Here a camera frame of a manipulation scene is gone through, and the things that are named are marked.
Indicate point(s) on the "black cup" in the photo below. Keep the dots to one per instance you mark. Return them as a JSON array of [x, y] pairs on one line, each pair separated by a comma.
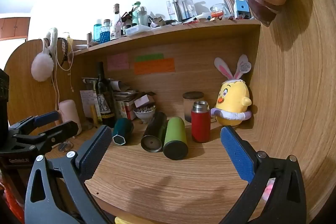
[[155, 129]]

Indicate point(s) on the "green glass bottle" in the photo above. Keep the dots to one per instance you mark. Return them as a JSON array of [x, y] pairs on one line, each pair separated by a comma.
[[135, 14]]

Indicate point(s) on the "orange red cloth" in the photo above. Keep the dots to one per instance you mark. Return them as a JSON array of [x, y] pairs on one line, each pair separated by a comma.
[[13, 203]]

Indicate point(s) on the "pink sticky note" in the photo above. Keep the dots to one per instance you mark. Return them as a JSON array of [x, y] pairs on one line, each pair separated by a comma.
[[117, 61]]

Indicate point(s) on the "yellow chick plush toy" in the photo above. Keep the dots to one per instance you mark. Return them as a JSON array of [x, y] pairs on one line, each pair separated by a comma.
[[232, 100]]

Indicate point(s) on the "yellow object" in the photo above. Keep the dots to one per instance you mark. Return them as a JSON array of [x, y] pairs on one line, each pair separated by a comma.
[[128, 220]]

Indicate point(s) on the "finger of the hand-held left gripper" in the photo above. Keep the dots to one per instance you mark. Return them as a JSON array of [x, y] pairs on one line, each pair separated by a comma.
[[47, 118], [61, 132]]

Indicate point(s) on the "tall clear canister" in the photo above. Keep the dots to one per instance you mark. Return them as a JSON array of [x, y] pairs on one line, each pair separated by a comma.
[[227, 2]]

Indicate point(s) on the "round glass jar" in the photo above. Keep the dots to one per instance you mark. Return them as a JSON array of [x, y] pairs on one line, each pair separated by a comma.
[[218, 11]]

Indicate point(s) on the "clear plastic package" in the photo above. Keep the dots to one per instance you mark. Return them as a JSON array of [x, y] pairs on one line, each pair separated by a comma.
[[181, 5]]

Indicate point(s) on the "dark wine bottle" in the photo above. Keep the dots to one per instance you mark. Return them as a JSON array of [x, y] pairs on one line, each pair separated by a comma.
[[105, 106]]

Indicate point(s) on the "clear glass bottle with cork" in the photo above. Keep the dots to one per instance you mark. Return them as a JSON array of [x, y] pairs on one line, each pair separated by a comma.
[[116, 24]]

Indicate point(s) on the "blue liquid bottle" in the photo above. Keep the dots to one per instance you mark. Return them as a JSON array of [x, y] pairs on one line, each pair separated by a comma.
[[97, 31]]

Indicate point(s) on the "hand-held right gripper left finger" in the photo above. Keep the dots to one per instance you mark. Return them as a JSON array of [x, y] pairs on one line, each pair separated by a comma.
[[94, 153]]

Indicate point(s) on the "green sticky note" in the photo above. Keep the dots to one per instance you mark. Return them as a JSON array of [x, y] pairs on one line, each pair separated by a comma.
[[149, 57]]

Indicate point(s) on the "pink cylinder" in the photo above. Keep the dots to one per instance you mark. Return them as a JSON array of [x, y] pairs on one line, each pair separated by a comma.
[[69, 113]]

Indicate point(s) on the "orange sticky note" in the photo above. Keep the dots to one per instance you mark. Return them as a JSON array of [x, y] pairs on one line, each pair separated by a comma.
[[155, 66]]

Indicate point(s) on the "white tube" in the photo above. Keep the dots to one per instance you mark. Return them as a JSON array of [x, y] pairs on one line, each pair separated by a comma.
[[202, 16]]

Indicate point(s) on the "stack of papers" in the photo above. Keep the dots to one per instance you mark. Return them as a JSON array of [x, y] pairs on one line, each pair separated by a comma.
[[126, 94]]

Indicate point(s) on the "pale green clear bottle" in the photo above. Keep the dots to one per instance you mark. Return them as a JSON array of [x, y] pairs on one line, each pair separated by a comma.
[[142, 16]]

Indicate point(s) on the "white fluffy earmuffs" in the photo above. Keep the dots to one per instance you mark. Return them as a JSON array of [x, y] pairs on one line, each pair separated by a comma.
[[42, 67]]

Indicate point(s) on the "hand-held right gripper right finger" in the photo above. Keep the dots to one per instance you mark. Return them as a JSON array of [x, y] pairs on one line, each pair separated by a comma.
[[240, 154]]

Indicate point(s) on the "blue dotted jar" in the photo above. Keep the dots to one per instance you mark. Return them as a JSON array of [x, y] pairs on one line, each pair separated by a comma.
[[105, 33]]

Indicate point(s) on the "white footed bowl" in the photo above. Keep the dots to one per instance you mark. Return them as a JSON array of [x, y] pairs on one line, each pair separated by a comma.
[[143, 113]]

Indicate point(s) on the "small cardboard box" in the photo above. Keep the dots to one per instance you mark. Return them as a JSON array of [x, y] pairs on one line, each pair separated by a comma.
[[143, 100]]

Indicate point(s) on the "glass jar with dark lid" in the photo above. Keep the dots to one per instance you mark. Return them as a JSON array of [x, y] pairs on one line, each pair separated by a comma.
[[193, 98]]

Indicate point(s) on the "red cup with steel rim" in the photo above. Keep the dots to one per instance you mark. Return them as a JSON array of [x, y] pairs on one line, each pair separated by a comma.
[[200, 127]]

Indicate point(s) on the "green cup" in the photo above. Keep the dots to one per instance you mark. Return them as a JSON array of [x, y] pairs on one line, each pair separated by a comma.
[[176, 134]]

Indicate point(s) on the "wooden desk shelf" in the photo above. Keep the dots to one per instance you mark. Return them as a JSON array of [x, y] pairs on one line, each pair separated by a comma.
[[168, 29]]

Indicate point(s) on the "white notepad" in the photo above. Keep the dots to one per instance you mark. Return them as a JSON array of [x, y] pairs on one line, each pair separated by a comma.
[[88, 100]]

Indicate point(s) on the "wooden wall cabinet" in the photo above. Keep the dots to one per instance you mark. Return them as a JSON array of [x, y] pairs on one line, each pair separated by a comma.
[[14, 27]]

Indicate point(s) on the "dotted headband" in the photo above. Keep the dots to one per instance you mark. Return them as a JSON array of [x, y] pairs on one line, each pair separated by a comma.
[[64, 48]]

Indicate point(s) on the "white plastic tray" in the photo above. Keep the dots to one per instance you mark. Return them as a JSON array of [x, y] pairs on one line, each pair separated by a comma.
[[137, 29]]

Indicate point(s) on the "blue pencil sharpener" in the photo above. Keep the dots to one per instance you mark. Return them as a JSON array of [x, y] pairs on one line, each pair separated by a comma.
[[241, 9]]

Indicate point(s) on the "pink object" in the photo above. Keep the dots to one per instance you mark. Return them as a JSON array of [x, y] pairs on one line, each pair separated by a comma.
[[269, 190]]

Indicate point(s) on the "dark teal hexagonal cup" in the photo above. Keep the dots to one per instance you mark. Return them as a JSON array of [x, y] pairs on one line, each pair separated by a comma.
[[123, 129]]

